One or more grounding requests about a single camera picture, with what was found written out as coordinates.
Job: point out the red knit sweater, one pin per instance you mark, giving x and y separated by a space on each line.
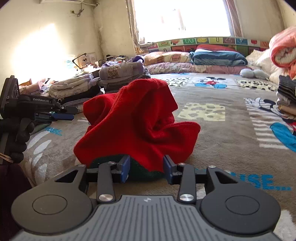
137 121

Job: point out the white cream bedding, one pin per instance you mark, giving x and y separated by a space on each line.
261 60

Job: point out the yellow red folded clothes stack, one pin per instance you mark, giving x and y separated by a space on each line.
39 88

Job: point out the orange white rolled blanket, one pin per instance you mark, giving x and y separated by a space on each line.
282 50

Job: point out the beige grey folded clothes stack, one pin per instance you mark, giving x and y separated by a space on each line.
81 87

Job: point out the colourful alphabet foam mat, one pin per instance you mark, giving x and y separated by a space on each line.
242 45

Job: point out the grey plush toy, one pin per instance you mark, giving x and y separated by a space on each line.
257 73

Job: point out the pink floral mattress pad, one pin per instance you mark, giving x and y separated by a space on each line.
163 68

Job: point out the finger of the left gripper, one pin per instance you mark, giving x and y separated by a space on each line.
65 109
52 117

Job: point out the striped folded clothes stack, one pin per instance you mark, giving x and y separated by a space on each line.
286 95

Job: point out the black desk lamp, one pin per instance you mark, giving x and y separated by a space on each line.
81 61

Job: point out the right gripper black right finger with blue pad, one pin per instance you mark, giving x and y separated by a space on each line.
174 172

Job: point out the purple grey folded clothes stack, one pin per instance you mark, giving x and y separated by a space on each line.
113 75

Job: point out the black green gloved left hand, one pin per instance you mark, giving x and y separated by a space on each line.
15 133

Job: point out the floral pink pillow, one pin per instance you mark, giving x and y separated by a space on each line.
163 57

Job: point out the blue folded quilt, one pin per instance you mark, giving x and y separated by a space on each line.
220 58

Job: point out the window curtain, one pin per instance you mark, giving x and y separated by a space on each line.
139 48

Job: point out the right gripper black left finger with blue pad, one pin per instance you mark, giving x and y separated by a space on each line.
115 168

